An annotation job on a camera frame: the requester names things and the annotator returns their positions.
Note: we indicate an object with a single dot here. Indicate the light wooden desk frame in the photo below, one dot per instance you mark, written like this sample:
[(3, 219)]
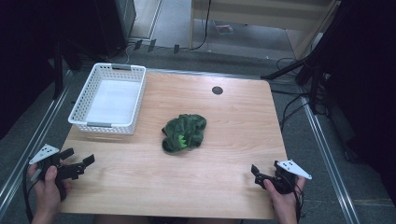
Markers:
[(264, 15)]

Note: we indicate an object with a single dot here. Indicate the black tape strip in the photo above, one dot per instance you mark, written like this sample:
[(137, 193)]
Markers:
[(151, 45), (176, 48), (138, 44)]

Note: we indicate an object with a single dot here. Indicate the black cabinet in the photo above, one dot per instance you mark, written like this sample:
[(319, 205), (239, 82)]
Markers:
[(115, 25)]

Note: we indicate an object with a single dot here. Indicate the person's left hand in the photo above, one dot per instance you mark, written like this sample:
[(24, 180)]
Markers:
[(46, 189)]

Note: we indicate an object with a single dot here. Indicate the green cloth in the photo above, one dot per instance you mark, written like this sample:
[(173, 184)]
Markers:
[(184, 133)]

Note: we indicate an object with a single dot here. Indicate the dark curtain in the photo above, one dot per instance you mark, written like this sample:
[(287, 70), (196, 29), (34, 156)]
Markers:
[(25, 46), (367, 77)]

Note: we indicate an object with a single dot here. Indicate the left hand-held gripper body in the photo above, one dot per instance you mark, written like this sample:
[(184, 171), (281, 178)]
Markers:
[(53, 161)]

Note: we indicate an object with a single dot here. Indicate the person's right hand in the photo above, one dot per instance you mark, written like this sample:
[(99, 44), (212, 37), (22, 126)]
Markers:
[(285, 203)]

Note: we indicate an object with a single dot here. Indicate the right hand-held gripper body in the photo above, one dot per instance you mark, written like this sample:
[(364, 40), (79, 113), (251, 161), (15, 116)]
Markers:
[(288, 175)]

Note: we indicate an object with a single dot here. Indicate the black tripod stand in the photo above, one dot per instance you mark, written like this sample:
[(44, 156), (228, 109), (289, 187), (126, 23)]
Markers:
[(308, 71)]

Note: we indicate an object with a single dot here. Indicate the metal floor rail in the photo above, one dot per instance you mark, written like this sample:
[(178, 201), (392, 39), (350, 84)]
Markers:
[(28, 146), (330, 158)]

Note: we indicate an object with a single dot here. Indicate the red paper sheet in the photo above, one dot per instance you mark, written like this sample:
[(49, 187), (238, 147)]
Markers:
[(224, 28)]

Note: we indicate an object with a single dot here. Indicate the dark round table grommet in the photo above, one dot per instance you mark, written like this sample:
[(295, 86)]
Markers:
[(217, 90)]

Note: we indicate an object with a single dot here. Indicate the white perforated plastic basket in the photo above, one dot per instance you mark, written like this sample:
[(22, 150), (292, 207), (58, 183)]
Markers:
[(109, 99)]

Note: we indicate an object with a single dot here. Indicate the black metal stand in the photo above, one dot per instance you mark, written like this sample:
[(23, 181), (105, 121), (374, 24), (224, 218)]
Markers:
[(58, 71)]

